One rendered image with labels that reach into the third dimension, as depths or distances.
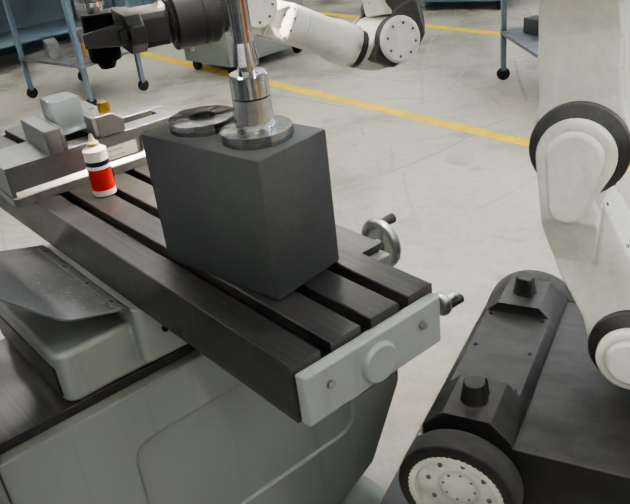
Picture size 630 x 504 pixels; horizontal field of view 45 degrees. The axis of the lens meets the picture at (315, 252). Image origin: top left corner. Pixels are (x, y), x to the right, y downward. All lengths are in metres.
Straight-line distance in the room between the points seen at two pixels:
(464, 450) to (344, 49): 0.68
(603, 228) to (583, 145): 0.16
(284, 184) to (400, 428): 1.36
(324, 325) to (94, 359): 0.42
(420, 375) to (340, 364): 1.49
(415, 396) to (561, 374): 0.89
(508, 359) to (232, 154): 0.73
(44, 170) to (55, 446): 0.49
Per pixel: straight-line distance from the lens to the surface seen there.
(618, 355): 1.28
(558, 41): 1.14
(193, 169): 0.95
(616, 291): 1.27
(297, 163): 0.91
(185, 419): 1.32
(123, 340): 1.19
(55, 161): 1.41
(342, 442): 1.61
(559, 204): 1.16
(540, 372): 1.43
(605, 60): 1.13
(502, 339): 1.47
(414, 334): 0.93
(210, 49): 5.86
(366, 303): 0.92
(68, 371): 1.17
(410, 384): 2.31
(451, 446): 1.23
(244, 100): 0.90
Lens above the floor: 1.44
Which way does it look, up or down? 28 degrees down
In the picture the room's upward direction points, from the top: 7 degrees counter-clockwise
